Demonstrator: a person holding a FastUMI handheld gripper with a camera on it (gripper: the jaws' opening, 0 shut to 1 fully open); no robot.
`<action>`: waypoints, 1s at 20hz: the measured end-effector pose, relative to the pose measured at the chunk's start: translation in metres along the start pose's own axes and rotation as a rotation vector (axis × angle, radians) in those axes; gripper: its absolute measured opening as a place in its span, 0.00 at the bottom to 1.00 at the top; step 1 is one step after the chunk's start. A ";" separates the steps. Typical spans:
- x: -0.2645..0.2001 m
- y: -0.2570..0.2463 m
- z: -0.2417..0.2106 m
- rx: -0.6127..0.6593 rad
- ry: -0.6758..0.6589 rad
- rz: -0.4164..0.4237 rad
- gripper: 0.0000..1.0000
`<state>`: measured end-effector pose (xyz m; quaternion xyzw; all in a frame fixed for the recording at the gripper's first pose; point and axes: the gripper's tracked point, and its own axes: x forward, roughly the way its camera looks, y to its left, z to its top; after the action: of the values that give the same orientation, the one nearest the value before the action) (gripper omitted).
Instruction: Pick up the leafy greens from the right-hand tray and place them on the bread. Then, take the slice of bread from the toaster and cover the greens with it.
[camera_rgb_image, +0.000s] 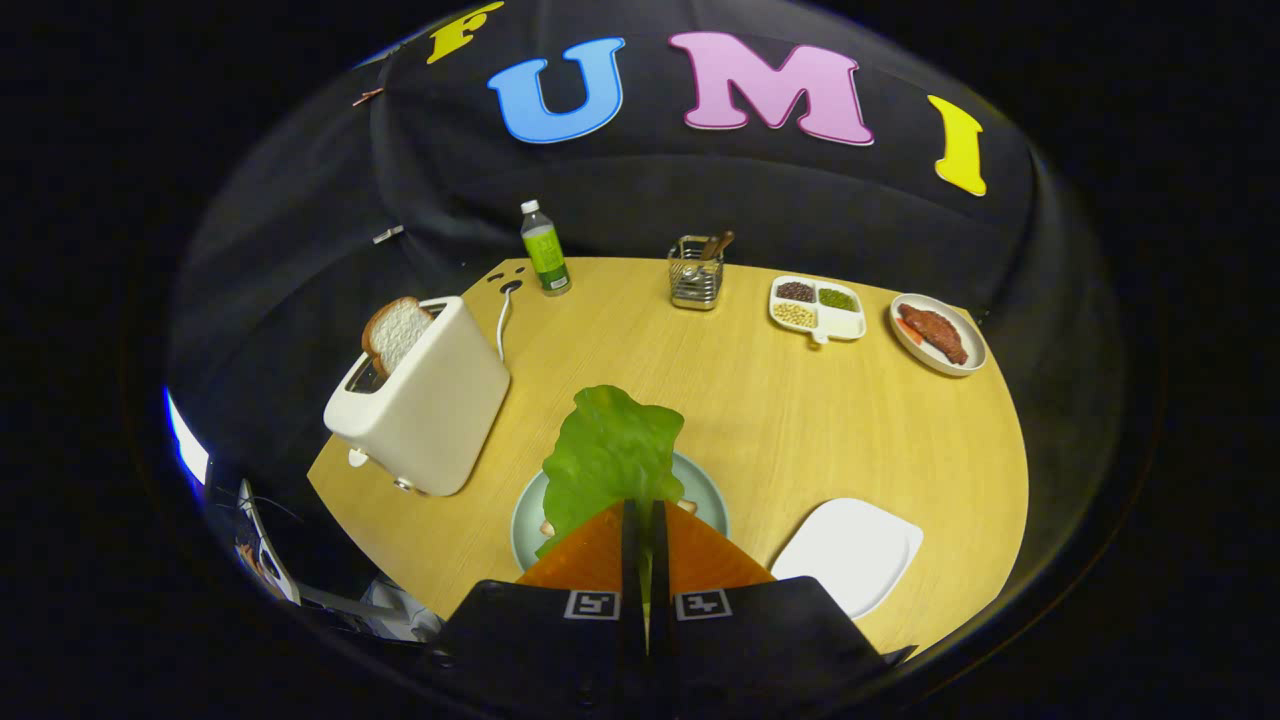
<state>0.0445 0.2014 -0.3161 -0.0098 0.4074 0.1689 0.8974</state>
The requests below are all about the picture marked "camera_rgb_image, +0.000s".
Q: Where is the metal wire utensil holder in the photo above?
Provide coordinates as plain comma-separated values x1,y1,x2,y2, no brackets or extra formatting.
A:
667,235,725,312

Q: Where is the toasted bread slice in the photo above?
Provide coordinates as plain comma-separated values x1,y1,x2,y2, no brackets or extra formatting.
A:
361,296,436,379

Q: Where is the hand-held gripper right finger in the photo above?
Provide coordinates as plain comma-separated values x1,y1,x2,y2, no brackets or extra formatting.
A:
648,500,891,701

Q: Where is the white-edged flat panel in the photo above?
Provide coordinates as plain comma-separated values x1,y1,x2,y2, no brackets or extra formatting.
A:
235,478,301,606

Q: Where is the green label drink bottle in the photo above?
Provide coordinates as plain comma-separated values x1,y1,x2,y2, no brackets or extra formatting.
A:
519,199,573,297

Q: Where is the white bread slice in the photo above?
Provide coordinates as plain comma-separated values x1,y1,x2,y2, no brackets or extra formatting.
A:
538,495,701,536

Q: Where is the green lettuce leaf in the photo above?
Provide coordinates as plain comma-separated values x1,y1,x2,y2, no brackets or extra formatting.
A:
535,385,687,561

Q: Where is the white power cable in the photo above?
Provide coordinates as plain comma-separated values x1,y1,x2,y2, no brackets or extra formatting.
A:
496,282,523,363

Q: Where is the white rounded square plate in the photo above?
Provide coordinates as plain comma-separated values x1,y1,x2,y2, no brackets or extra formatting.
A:
770,497,925,621

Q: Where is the black backdrop cloth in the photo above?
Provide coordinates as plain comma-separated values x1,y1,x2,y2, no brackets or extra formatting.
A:
165,0,1126,601

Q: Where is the white round meat plate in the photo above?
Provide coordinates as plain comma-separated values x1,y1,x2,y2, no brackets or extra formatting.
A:
889,293,989,377

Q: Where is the cream white toaster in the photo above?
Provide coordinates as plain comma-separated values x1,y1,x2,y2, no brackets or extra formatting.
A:
323,295,512,498

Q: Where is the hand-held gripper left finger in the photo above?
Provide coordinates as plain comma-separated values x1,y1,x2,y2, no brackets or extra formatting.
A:
430,500,646,701

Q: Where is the red cooked meat piece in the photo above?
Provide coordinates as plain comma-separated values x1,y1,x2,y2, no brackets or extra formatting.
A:
898,304,969,366

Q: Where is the white divided bean dish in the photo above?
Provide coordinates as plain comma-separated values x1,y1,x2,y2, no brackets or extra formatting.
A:
767,275,868,346

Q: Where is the pale green round plate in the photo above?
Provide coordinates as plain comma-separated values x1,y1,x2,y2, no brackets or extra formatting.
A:
510,452,731,573

